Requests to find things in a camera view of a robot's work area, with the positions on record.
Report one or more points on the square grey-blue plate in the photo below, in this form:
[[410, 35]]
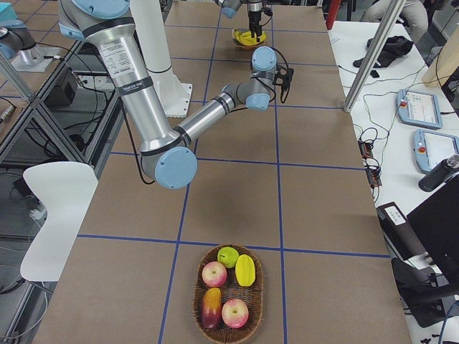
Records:
[[242, 47]]

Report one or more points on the red apple upper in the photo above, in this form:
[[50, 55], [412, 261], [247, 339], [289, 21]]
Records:
[[214, 274]]

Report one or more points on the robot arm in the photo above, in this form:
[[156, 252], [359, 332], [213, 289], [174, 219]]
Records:
[[130, 38], [231, 7]]

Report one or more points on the blue teach pendant far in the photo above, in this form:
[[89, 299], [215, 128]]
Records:
[[419, 109]]

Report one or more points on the yellow starfruit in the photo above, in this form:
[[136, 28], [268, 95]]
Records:
[[245, 270]]

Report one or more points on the black label printer box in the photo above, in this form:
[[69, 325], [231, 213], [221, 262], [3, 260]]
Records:
[[399, 232]]

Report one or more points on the black cloth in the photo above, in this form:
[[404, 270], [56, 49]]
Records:
[[394, 48]]

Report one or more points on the black monitor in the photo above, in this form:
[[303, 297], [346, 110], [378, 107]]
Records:
[[435, 223]]

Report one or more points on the white chair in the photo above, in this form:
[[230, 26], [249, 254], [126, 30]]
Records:
[[65, 188]]

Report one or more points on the green apple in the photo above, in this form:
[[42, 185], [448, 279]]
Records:
[[228, 256]]

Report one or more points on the black bottle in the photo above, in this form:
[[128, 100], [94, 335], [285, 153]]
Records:
[[439, 174]]

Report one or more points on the orange red mango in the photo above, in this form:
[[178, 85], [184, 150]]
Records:
[[211, 308]]

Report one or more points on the blue teach pendant near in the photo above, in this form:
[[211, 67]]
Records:
[[430, 148]]

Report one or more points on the yellow banana basket edge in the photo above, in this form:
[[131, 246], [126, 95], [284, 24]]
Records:
[[244, 38]]

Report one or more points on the blue teach pendant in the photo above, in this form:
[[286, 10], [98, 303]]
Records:
[[430, 148], [419, 109]]

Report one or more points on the red apple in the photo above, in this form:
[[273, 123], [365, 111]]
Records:
[[235, 313], [214, 274]]

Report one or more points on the woven brown fruit basket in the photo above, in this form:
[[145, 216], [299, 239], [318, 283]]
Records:
[[228, 294]]

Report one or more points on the grey aluminium frame post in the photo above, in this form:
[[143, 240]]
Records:
[[374, 50]]

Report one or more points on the red apple lower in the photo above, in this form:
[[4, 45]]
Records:
[[235, 313]]

